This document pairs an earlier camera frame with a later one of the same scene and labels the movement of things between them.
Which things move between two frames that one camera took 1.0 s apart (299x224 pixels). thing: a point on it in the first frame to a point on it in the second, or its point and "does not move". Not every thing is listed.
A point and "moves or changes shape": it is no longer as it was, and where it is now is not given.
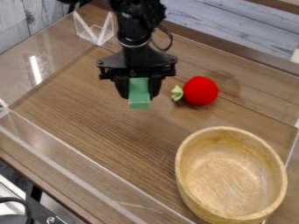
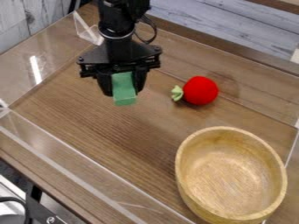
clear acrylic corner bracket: x=95 y=33 does not move
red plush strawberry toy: x=198 y=91 does not move
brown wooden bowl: x=230 y=177 does not move
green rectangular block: x=139 y=95 moves or changes shape
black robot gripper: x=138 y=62 to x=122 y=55
